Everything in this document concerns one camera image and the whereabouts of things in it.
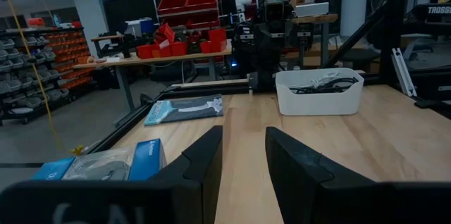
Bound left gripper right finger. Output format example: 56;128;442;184
265;126;374;224

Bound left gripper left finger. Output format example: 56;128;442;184
151;125;223;224

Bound white USB-C cable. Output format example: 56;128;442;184
309;71;341;87

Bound black USB-C cable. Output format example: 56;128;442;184
309;77;359;93

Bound white box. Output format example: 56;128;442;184
294;1;330;17

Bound wooden standing desk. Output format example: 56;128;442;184
285;13;339;68

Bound red plastic bin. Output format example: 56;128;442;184
170;42;187;57
156;23;176;44
136;44;154;59
207;28;228;53

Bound blue game controller box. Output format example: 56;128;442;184
30;138;168;182

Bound white plastic bin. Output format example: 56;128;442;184
274;67;365;116

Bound white column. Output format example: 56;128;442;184
340;0;369;38

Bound metal rack with red bins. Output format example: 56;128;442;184
151;0;221;31

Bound long wooden work table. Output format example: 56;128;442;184
73;39;233;112

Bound shelving with small parts bins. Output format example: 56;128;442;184
0;26;94;126

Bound silver aluminium bracket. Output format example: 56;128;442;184
391;47;419;98

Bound yellow cable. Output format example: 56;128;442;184
0;0;85;156

